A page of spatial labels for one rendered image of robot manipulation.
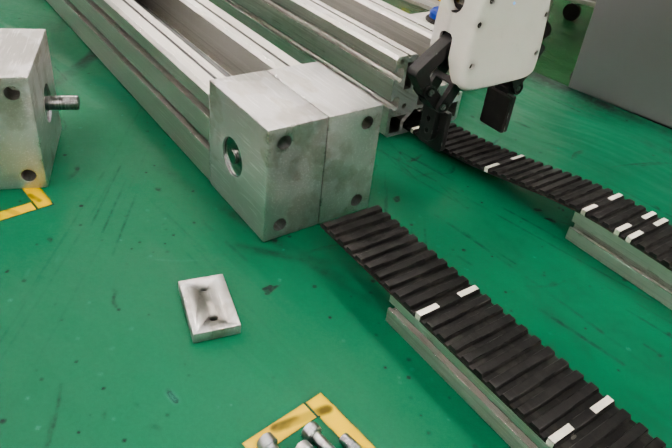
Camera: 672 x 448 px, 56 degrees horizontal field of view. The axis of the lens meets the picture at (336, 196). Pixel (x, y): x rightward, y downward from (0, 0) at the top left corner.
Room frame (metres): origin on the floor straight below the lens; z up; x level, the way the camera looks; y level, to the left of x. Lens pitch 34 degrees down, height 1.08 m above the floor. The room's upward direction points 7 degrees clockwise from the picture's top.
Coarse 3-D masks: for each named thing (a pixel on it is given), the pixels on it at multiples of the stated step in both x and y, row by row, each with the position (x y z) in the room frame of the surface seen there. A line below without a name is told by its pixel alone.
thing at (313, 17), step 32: (224, 0) 0.83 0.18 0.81; (256, 0) 0.77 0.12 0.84; (288, 0) 0.71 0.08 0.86; (320, 0) 0.79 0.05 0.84; (352, 0) 0.74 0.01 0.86; (256, 32) 0.77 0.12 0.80; (288, 32) 0.71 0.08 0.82; (320, 32) 0.68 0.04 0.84; (352, 32) 0.62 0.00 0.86; (384, 32) 0.69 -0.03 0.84; (416, 32) 0.65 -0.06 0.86; (352, 64) 0.61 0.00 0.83; (384, 64) 0.57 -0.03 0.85; (384, 96) 0.57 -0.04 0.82; (416, 96) 0.58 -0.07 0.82; (384, 128) 0.56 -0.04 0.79
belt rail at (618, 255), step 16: (576, 224) 0.43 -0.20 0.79; (592, 224) 0.41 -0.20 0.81; (576, 240) 0.42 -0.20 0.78; (592, 240) 0.41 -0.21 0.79; (608, 240) 0.40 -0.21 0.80; (592, 256) 0.40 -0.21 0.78; (608, 256) 0.39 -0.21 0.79; (624, 256) 0.39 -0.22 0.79; (640, 256) 0.38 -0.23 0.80; (624, 272) 0.38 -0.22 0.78; (640, 272) 0.37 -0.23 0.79; (656, 272) 0.37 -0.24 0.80; (640, 288) 0.37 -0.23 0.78; (656, 288) 0.36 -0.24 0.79
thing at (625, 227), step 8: (632, 208) 0.42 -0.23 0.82; (640, 208) 0.43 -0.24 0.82; (616, 216) 0.41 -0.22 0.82; (624, 216) 0.41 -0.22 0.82; (632, 216) 0.42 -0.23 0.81; (640, 216) 0.41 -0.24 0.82; (648, 216) 0.41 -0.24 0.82; (656, 216) 0.42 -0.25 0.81; (600, 224) 0.40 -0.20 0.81; (608, 224) 0.40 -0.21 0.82; (616, 224) 0.40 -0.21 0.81; (624, 224) 0.40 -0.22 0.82; (632, 224) 0.40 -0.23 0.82; (640, 224) 0.41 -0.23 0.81; (616, 232) 0.39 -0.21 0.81; (624, 232) 0.39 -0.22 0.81
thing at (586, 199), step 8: (576, 192) 0.44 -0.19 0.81; (584, 192) 0.44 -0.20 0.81; (592, 192) 0.45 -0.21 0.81; (600, 192) 0.45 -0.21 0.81; (608, 192) 0.45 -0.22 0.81; (560, 200) 0.43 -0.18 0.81; (568, 200) 0.43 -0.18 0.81; (576, 200) 0.43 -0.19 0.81; (584, 200) 0.43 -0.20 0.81; (592, 200) 0.43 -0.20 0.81; (576, 208) 0.42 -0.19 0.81
